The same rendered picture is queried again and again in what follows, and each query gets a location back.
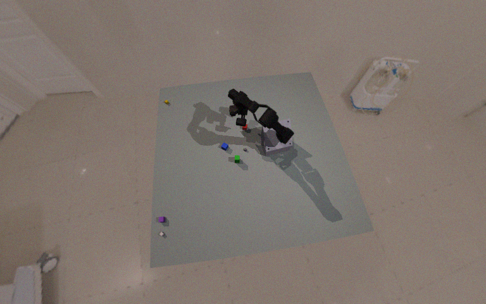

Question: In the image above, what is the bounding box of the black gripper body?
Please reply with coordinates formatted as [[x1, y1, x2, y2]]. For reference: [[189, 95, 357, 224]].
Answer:
[[236, 107, 248, 127]]

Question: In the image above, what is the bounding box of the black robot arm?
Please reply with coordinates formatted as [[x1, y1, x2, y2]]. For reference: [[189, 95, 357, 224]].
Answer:
[[228, 89, 294, 144]]

